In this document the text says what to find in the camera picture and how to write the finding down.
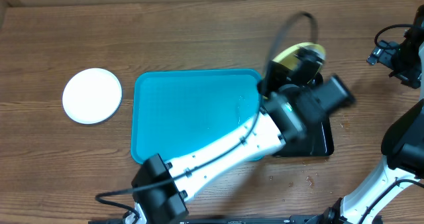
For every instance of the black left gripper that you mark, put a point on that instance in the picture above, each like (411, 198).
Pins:
(276, 75)

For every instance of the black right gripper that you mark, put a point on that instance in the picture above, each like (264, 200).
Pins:
(411, 80)

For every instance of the yellow plate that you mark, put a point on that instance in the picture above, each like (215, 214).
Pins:
(301, 62)

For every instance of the pink white plate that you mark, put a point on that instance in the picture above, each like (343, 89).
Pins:
(92, 96)

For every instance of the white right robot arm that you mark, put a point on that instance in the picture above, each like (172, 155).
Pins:
(401, 164)

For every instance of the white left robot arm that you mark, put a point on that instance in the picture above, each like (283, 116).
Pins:
(161, 187)

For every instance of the black water tray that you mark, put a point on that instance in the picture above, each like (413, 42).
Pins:
(301, 139)

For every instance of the teal serving tray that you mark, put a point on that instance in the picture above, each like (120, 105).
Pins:
(178, 112)

